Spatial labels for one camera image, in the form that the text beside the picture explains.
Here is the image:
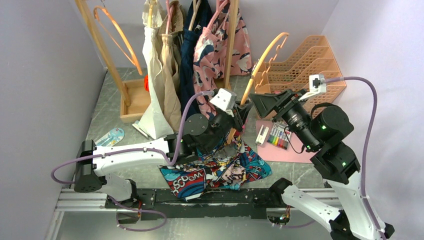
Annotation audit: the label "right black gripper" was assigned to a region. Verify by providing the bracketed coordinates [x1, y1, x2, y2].
[248, 87, 319, 150]

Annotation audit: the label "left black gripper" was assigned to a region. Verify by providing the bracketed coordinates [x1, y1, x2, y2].
[203, 100, 254, 155]

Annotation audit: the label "comic print shorts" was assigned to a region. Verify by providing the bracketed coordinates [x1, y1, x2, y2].
[159, 132, 273, 202]

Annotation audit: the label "orange hanger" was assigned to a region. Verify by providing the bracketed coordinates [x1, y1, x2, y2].
[223, 32, 290, 146]
[93, 5, 143, 75]

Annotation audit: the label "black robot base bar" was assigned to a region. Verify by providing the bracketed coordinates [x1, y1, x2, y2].
[123, 188, 287, 220]

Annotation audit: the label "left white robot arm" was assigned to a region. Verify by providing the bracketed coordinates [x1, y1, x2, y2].
[73, 101, 253, 208]

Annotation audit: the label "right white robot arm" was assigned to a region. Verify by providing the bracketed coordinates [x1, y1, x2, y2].
[249, 90, 395, 240]

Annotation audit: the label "marker pen set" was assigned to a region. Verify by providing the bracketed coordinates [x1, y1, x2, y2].
[267, 121, 292, 150]

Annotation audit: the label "white marker pens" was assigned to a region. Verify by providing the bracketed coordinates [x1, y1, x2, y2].
[255, 125, 269, 146]

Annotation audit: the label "orange plastic file organizer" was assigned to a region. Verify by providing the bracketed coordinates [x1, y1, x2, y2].
[253, 35, 342, 94]

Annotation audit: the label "white hanging garment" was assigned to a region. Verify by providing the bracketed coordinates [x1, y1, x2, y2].
[138, 0, 173, 140]

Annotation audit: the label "pink floral hanging garment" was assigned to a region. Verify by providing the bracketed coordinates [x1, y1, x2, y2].
[193, 0, 253, 120]

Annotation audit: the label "navy hanging garment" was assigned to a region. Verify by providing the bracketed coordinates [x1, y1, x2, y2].
[179, 0, 213, 112]

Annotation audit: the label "wooden clothes rack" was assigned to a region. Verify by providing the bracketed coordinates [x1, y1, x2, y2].
[75, 0, 240, 123]

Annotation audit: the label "beige hanging garment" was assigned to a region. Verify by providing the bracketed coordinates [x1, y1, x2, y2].
[159, 0, 184, 132]

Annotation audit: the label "blue toothbrush package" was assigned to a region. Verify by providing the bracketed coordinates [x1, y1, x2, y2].
[94, 127, 125, 147]

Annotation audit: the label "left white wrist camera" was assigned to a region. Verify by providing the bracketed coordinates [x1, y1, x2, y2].
[209, 88, 237, 112]

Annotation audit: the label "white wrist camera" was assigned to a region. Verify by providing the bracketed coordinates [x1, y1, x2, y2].
[299, 73, 327, 102]
[209, 88, 237, 112]

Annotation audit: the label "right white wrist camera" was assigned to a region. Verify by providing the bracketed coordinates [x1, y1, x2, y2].
[299, 73, 327, 102]

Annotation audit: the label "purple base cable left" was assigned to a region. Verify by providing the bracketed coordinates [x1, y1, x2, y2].
[107, 197, 168, 232]

